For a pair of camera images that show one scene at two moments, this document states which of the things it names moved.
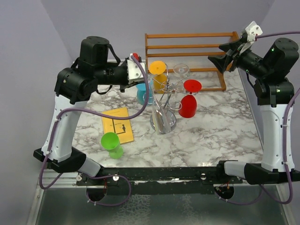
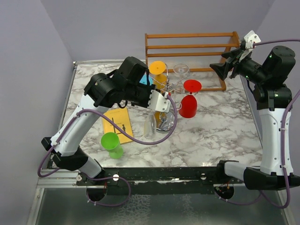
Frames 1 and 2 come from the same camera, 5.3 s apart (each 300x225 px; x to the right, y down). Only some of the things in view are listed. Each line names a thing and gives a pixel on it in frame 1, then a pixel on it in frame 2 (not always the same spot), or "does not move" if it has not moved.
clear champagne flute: (162, 122) to (150, 124)
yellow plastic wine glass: (158, 68) does not move
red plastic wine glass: (188, 104) does not move
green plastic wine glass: (110, 141) does not move
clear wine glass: (180, 69) does not move
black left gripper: (126, 82) to (148, 88)
